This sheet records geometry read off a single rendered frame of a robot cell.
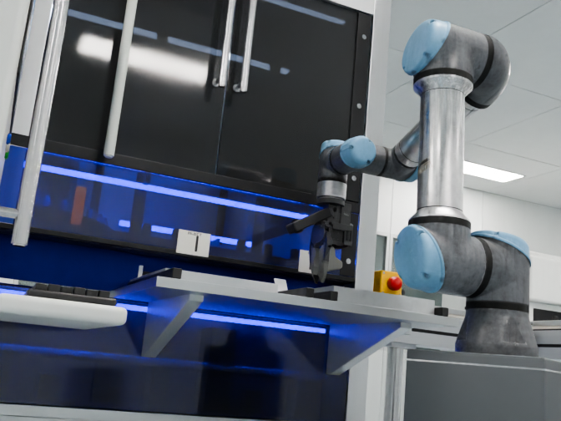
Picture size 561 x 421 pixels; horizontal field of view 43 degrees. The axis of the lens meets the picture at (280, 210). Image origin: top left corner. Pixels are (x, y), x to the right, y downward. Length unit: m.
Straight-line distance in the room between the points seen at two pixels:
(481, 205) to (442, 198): 7.09
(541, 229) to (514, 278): 7.61
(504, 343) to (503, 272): 0.13
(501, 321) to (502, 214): 7.26
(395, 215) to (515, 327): 6.36
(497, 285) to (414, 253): 0.17
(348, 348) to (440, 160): 0.66
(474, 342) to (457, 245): 0.18
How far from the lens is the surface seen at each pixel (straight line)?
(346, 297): 1.53
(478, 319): 1.36
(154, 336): 1.64
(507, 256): 1.37
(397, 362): 2.22
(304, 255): 1.91
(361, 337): 1.78
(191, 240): 1.79
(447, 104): 1.39
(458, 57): 1.42
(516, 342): 1.36
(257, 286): 1.56
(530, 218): 8.89
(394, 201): 7.71
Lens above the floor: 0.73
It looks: 13 degrees up
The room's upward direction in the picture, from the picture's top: 5 degrees clockwise
